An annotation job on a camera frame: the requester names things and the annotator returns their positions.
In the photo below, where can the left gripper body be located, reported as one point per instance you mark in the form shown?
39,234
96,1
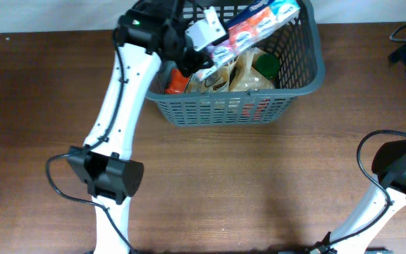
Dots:
186,58

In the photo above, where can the small brown snack bag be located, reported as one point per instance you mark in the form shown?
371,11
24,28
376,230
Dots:
216,82

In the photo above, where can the beige paper bag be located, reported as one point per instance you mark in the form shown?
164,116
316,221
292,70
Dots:
246,76

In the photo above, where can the multicolour tissue pack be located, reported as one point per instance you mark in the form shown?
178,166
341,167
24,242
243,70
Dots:
255,23

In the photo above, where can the green lid jar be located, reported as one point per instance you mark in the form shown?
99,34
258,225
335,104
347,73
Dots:
268,65

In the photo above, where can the red orange pasta packet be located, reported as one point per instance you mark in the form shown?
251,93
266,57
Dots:
176,83

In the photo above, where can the grey plastic shopping basket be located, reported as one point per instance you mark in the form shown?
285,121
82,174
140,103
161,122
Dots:
298,48

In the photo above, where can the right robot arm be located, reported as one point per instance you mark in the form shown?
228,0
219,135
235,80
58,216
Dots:
384,198

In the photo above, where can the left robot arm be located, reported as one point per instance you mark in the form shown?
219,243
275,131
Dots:
146,35

